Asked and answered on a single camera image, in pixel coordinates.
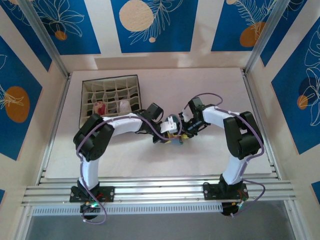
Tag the grey blue sock orange cuff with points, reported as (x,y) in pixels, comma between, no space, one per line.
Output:
(178,120)

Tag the pale pink white sock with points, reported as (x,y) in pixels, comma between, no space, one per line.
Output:
(124,106)

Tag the dark grey divided organizer box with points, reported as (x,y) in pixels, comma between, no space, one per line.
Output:
(110,87)

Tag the maroon and beige sock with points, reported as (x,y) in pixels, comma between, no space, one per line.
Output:
(100,108)

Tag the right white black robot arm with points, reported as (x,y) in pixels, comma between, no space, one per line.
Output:
(215,117)

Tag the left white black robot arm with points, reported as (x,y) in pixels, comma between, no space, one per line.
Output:
(125,123)

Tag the long aluminium mounting rail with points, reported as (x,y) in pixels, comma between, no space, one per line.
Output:
(160,192)

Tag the aluminium table side rail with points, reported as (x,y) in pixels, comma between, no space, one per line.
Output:
(253,100)
(61,100)

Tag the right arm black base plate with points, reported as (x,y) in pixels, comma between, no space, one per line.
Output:
(208,192)

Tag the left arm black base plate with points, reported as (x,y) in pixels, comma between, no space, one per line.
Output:
(108,193)

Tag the aluminium frame post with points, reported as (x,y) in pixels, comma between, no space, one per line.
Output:
(268,27)
(40,27)

